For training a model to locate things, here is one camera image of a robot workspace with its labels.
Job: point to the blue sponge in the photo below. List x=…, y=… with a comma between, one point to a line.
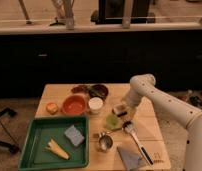
x=74, y=135

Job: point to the white cup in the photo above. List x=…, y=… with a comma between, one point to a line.
x=95, y=105

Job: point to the green plastic tray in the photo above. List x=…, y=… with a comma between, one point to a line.
x=35, y=156

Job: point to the metal measuring cup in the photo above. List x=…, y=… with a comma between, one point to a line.
x=104, y=142

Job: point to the orange round fruit toy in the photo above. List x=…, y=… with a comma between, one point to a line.
x=52, y=108

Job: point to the dish brush with handle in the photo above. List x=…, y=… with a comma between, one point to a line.
x=130, y=129

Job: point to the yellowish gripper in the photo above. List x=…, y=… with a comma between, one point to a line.
x=131, y=111

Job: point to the black and white eraser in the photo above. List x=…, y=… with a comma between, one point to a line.
x=119, y=110

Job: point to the black stand on floor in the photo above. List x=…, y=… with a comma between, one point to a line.
x=13, y=148

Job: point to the grey blue cloth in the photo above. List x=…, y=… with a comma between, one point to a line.
x=132, y=161

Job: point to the dark brown bowl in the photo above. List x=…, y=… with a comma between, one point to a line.
x=99, y=90

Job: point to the yellow banana peel toy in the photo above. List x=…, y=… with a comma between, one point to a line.
x=56, y=149

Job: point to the green plastic cup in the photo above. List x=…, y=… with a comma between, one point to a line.
x=112, y=122

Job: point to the red bowl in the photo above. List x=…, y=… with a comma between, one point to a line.
x=73, y=105

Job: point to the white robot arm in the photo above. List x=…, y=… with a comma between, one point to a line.
x=188, y=116

